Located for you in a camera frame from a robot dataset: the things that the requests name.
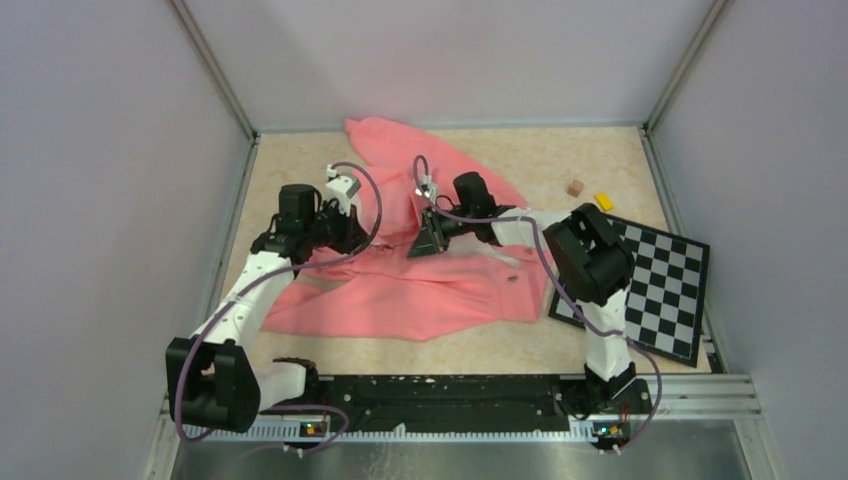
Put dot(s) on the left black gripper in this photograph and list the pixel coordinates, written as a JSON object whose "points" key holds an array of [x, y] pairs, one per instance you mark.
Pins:
{"points": [[352, 232]]}

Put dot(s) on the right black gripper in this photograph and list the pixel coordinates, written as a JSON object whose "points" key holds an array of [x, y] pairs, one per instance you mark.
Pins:
{"points": [[431, 239]]}

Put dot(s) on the pink zip-up jacket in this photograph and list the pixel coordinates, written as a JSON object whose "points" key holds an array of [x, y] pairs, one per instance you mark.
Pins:
{"points": [[381, 293]]}

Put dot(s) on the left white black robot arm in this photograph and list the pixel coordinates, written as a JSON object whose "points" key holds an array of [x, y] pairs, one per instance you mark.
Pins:
{"points": [[211, 382]]}

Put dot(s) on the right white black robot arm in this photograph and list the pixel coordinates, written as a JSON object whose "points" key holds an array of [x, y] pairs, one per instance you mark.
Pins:
{"points": [[586, 259]]}

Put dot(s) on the small wooden cube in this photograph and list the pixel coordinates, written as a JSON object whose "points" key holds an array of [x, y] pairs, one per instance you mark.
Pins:
{"points": [[575, 188]]}

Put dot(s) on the small yellow block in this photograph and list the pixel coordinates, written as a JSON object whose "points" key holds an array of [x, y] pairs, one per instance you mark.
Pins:
{"points": [[603, 202]]}

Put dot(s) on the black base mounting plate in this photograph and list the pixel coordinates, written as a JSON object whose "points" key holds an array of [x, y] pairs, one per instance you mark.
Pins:
{"points": [[466, 403]]}

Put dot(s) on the black white checkerboard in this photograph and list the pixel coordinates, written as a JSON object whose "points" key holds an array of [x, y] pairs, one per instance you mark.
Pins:
{"points": [[664, 309]]}

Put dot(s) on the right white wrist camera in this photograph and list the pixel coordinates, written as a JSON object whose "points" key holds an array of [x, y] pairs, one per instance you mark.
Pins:
{"points": [[427, 189]]}

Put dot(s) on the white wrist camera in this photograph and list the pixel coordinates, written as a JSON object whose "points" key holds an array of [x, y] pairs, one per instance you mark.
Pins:
{"points": [[427, 189], [343, 189]]}

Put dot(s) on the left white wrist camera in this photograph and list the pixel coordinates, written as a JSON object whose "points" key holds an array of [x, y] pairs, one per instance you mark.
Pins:
{"points": [[343, 189]]}

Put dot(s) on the aluminium front rail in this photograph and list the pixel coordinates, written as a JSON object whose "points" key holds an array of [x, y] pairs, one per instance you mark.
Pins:
{"points": [[673, 397]]}

